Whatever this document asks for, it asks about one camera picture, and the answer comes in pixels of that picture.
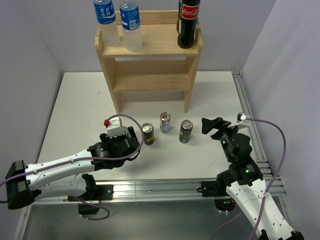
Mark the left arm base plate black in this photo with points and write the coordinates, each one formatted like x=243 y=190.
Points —
x=98 y=193

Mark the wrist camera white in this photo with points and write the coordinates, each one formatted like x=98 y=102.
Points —
x=114 y=127
x=243 y=121

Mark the aluminium rail frame front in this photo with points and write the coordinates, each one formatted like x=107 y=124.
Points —
x=126 y=191

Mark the water bottle blue label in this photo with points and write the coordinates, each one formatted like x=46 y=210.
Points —
x=106 y=18

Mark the Coca-Cola bottle red label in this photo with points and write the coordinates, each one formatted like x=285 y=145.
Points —
x=186 y=24

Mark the wooden two-tier shelf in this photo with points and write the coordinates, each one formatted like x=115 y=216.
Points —
x=160 y=65

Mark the silver slim beverage can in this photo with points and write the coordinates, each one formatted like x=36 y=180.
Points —
x=165 y=121

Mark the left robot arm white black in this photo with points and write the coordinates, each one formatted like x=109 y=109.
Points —
x=69 y=176

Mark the dark green beverage can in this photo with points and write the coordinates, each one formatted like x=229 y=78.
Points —
x=185 y=132

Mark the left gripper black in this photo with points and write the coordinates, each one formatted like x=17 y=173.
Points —
x=109 y=141

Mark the small water bottle blue cap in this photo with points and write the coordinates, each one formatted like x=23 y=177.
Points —
x=130 y=20

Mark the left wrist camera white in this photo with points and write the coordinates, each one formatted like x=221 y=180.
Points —
x=114 y=127

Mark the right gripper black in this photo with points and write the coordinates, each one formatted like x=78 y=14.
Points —
x=217 y=123

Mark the black yellow beverage can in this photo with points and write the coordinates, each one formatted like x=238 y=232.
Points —
x=148 y=133

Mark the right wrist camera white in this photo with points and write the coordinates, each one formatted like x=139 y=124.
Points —
x=243 y=121

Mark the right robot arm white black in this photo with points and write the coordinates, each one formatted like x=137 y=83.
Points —
x=244 y=182

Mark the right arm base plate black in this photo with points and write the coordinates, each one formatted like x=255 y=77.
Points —
x=213 y=188

